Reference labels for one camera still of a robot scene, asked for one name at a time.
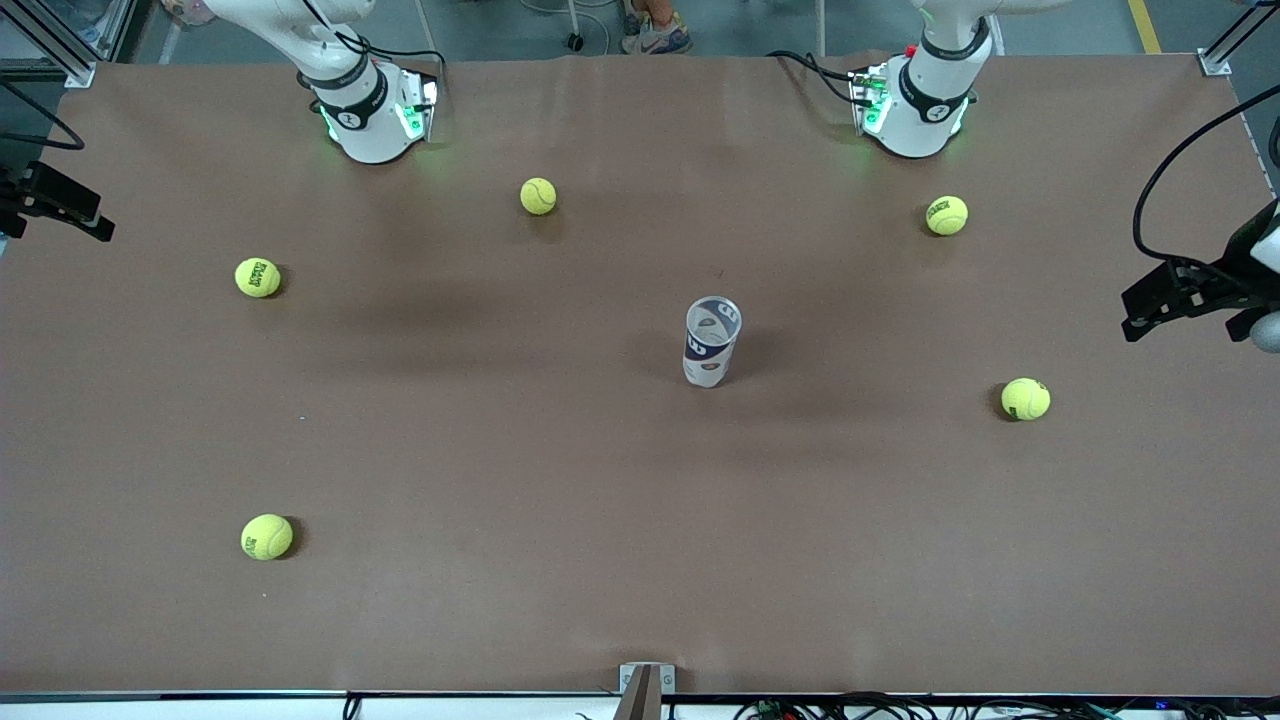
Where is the clear plastic tennis ball can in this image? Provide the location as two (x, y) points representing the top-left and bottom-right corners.
(683, 296), (743, 389)

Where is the colourful sneaker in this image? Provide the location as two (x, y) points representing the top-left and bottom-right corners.
(620, 8), (692, 56)

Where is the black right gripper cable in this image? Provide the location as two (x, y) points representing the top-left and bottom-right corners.
(0, 80), (86, 151)

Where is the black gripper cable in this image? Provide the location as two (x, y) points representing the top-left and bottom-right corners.
(1132, 85), (1280, 266)
(0, 80), (86, 151)

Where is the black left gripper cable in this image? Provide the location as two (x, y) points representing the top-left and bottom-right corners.
(1132, 85), (1280, 266)

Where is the aluminium frame post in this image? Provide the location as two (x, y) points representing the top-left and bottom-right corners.
(1197, 0), (1280, 76)
(0, 0), (136, 89)

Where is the black right arm base cable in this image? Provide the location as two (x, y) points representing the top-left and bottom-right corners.
(303, 0), (448, 106)

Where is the black arm base cable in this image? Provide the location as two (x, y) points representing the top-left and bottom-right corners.
(303, 0), (448, 106)
(766, 48), (871, 109)

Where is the black left arm base cable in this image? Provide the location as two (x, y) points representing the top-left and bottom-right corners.
(766, 48), (871, 109)

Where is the black cable bundle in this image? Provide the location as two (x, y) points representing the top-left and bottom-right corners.
(735, 690), (1280, 720)

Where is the grey metal camera mount bracket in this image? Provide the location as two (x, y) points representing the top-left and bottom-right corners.
(612, 662), (676, 720)

